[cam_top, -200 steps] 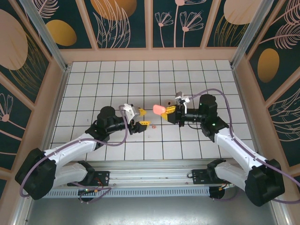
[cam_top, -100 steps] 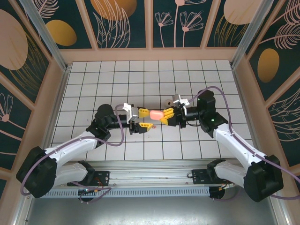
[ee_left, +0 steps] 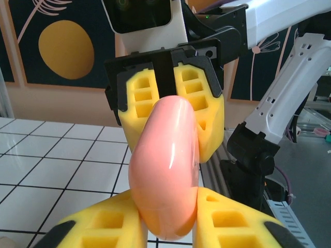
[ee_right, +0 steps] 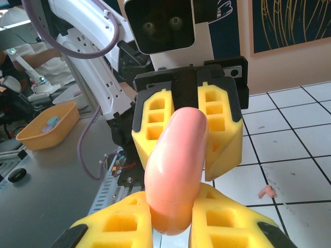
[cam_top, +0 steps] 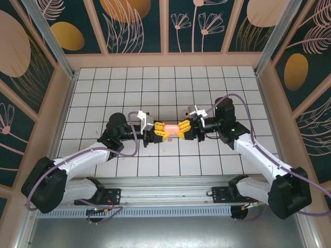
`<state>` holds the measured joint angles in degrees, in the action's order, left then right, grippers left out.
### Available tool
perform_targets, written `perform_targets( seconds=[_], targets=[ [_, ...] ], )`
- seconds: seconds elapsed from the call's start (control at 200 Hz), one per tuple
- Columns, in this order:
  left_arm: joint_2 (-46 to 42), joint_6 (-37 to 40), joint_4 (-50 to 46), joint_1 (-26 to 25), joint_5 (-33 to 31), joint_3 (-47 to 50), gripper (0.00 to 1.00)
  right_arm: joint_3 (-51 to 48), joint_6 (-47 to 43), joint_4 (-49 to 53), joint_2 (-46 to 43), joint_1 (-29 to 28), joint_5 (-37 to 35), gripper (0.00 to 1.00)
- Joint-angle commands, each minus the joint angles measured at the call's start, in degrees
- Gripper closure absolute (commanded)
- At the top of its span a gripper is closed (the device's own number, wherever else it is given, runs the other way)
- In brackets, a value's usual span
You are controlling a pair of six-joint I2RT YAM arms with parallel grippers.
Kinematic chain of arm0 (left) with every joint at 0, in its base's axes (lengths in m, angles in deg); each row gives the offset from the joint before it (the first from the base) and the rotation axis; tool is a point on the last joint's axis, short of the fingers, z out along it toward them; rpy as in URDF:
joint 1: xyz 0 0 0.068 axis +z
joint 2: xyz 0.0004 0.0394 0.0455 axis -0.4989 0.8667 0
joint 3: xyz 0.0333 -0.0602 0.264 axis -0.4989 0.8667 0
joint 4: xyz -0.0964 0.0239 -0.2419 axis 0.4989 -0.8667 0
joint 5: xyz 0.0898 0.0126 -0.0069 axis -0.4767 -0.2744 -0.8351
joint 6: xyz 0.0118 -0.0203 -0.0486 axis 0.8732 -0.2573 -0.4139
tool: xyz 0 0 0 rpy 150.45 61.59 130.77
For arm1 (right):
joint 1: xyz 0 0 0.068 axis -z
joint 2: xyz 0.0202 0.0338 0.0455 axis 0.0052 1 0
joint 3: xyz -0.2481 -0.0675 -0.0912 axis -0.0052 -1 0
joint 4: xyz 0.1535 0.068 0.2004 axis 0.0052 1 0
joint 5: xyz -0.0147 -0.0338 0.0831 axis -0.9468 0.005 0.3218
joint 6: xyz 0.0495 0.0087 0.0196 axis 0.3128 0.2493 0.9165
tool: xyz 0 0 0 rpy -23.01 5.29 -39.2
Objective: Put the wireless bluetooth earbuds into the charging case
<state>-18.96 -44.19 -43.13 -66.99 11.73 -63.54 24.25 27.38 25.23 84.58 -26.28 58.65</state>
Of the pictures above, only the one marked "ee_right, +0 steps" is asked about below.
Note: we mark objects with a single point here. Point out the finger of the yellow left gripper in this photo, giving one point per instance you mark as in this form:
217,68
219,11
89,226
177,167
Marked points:
219,129
155,111

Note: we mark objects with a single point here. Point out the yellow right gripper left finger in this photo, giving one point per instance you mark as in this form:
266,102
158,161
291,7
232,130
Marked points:
116,224

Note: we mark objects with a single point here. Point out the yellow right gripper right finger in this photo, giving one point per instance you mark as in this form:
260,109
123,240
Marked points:
232,224

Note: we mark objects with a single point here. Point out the pink earbud charging case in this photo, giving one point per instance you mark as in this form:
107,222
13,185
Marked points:
178,155

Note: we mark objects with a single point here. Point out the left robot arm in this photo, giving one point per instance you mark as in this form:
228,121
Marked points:
103,85

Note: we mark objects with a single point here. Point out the black oval case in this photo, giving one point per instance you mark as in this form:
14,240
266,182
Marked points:
16,175

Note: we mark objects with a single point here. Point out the white bowl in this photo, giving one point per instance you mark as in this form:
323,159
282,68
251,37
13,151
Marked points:
67,96

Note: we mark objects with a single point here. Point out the orange plastic basket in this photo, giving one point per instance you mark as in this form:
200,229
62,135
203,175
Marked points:
46,140

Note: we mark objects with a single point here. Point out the person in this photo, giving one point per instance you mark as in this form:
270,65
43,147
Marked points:
49,62

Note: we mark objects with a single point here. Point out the white device with teal lights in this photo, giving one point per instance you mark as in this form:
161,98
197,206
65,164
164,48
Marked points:
26,67

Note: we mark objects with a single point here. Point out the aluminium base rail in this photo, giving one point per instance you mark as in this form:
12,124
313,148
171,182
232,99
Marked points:
124,192

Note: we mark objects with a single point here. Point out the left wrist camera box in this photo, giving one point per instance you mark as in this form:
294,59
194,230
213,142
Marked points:
160,25

